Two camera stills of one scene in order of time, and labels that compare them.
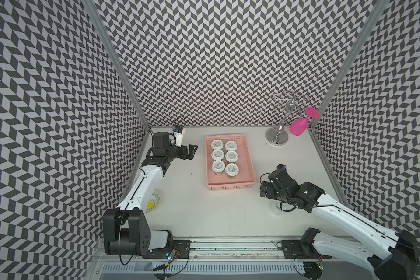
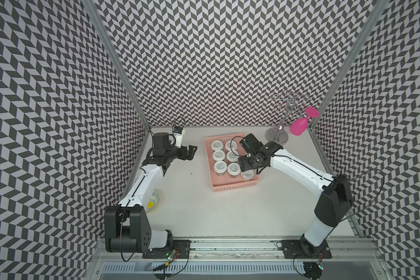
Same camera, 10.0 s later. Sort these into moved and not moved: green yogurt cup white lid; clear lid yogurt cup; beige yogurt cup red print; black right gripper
Moved: clear lid yogurt cup; black right gripper
Not moved: beige yogurt cup red print; green yogurt cup white lid
